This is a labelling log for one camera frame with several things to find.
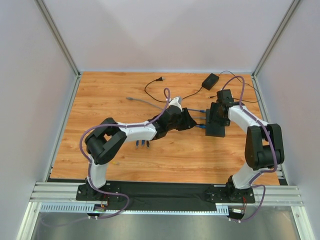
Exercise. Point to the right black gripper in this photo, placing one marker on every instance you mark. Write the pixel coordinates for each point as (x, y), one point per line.
(215, 116)

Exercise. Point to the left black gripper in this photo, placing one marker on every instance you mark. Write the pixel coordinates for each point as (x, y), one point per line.
(184, 119)

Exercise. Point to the black network switch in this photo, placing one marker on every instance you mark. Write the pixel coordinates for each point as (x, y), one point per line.
(213, 129)

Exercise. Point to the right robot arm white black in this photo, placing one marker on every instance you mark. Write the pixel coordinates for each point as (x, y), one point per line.
(263, 150)

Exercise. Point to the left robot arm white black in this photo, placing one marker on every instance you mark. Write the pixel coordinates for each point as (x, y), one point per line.
(100, 144)

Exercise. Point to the black power adapter brick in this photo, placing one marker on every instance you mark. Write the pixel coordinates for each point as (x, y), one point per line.
(210, 81)

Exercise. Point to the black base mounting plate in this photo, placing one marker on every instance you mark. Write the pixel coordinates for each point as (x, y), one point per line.
(167, 196)

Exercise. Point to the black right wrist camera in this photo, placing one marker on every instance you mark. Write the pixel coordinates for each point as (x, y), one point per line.
(224, 97)

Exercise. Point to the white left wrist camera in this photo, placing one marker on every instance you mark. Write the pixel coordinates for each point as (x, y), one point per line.
(176, 101)

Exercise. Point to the right aluminium frame post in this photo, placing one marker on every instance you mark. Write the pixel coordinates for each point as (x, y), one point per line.
(276, 36)

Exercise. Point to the aluminium frame post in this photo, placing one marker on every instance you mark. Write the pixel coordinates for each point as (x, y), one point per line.
(44, 10)
(276, 36)

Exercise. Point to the grey slotted cable duct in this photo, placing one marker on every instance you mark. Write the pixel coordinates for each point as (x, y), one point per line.
(94, 208)

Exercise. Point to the left aluminium frame post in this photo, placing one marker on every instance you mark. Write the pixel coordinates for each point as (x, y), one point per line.
(44, 10)

